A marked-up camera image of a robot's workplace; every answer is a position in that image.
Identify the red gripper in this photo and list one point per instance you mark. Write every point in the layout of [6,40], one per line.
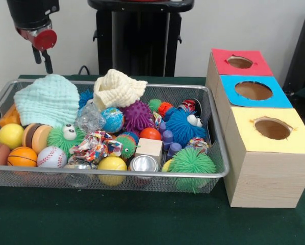
[44,40]

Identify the mint green cloth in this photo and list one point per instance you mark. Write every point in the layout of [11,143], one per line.
[48,99]

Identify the pale yellow cloth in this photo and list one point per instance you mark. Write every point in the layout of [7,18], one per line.
[119,89]

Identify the wooden box three holes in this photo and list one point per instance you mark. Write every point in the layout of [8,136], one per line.
[267,168]

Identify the yellow ball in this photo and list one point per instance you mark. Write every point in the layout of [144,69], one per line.
[112,164]
[10,136]

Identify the green spiky ball with eyes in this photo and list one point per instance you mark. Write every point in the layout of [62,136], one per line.
[63,140]

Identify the white baseball toy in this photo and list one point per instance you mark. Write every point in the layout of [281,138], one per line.
[51,157]

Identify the orange basketball toy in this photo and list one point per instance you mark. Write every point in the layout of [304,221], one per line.
[22,156]

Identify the purple spiky toy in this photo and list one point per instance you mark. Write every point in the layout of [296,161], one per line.
[136,116]

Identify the small silver can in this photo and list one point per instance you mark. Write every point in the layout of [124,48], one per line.
[143,163]

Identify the dark blue spiky ball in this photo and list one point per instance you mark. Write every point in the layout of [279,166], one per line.
[182,128]

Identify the plain green spiky ball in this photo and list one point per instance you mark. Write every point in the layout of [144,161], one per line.
[193,163]

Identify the black chair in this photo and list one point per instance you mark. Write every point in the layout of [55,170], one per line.
[303,56]

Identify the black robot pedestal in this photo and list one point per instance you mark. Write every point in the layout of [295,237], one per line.
[137,41]

